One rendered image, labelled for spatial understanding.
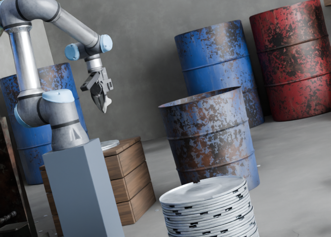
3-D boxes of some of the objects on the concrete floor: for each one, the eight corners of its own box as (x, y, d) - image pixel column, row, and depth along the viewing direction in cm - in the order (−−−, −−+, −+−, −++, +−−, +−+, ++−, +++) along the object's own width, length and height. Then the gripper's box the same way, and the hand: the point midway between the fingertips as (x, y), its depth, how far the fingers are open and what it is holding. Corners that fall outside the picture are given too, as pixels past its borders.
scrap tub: (271, 172, 318) (249, 82, 315) (254, 195, 279) (229, 92, 276) (195, 185, 334) (174, 99, 330) (170, 209, 295) (145, 112, 291)
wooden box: (156, 200, 320) (140, 135, 317) (134, 223, 283) (115, 150, 281) (86, 213, 331) (70, 151, 328) (57, 237, 294) (38, 167, 292)
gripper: (109, 65, 294) (119, 108, 295) (95, 69, 299) (107, 111, 301) (96, 68, 287) (108, 112, 289) (83, 72, 293) (94, 115, 295)
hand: (102, 110), depth 293 cm, fingers closed
